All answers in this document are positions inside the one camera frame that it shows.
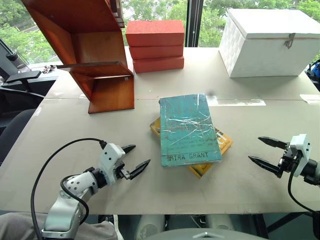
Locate yellow book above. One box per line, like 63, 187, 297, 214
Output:
149, 117, 234, 180

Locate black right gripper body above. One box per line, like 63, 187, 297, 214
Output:
277, 141, 301, 176

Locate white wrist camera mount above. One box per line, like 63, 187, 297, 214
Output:
289, 133, 312, 178
98, 142, 126, 186

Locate white tape patch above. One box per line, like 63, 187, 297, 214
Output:
299, 93, 320, 105

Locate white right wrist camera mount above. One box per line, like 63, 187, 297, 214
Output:
289, 133, 312, 178

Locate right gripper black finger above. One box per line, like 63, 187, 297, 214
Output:
247, 155, 283, 179
258, 136, 289, 151

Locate grey fabric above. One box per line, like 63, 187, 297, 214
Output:
0, 212, 123, 240

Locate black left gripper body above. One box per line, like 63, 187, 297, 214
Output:
113, 160, 133, 181

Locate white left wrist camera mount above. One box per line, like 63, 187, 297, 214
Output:
98, 142, 126, 186

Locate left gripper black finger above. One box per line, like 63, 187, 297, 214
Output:
120, 144, 137, 155
128, 159, 152, 181

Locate large red box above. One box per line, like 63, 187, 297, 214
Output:
125, 19, 186, 48

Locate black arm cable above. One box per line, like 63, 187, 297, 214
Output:
287, 159, 320, 219
30, 137, 108, 240

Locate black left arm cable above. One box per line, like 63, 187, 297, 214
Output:
30, 137, 108, 240

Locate white rounded shape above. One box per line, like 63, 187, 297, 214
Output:
206, 214, 235, 232
138, 214, 167, 237

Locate brown wooden bookshelf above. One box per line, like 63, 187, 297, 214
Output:
21, 0, 136, 115

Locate long clear tape strip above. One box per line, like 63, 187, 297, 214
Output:
206, 93, 267, 107

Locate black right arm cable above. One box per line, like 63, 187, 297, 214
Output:
287, 159, 320, 219

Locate teal Mira Grant book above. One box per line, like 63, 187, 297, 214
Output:
158, 93, 223, 168

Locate white lidded storage box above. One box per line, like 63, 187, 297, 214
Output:
218, 8, 320, 79

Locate blue bag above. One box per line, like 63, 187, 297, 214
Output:
306, 58, 320, 89

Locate black window frame post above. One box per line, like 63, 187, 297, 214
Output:
186, 0, 204, 48

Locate small brown debris pile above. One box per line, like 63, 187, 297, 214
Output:
41, 64, 59, 74

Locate grey robot torso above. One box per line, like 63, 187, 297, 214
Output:
147, 228, 262, 240

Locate dark brown stacked slats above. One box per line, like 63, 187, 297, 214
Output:
109, 0, 126, 29

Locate black table leg brace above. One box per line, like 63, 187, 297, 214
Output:
252, 211, 315, 239

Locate grey metal box latch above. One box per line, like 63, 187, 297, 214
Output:
284, 32, 297, 50

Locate thin red box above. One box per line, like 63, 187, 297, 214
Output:
132, 55, 185, 74
128, 44, 185, 60

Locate black office chair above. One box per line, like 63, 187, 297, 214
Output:
0, 70, 59, 161

